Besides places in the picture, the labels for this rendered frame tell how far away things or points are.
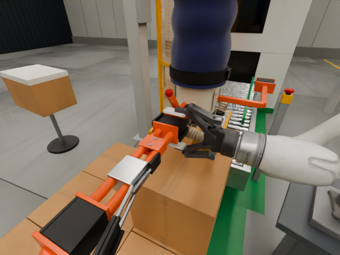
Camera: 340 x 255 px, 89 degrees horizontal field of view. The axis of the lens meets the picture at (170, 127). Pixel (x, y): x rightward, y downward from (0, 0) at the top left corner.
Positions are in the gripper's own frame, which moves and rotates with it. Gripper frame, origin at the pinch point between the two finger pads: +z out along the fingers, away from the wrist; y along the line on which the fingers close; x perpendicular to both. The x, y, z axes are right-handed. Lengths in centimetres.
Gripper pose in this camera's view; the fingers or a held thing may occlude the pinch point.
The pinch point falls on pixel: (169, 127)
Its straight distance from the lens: 54.5
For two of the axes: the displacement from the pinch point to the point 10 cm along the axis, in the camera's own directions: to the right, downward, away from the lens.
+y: 0.0, 8.4, 5.4
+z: -9.0, -2.4, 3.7
